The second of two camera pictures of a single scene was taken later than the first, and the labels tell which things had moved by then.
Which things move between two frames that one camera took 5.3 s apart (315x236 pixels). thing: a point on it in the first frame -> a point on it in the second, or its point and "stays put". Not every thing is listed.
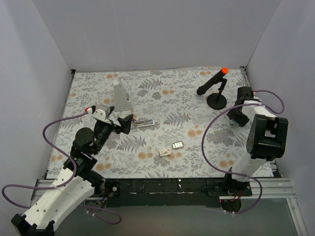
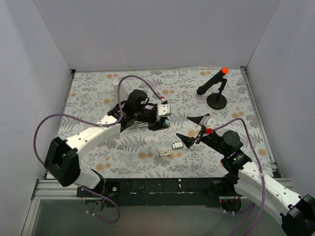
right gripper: [236, 117] -> [200, 132]
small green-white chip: [177, 145] stays put
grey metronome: [122, 102] stays put
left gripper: [114, 126] -> [154, 120]
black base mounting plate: [169, 192] stays put
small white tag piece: [166, 152] stays put
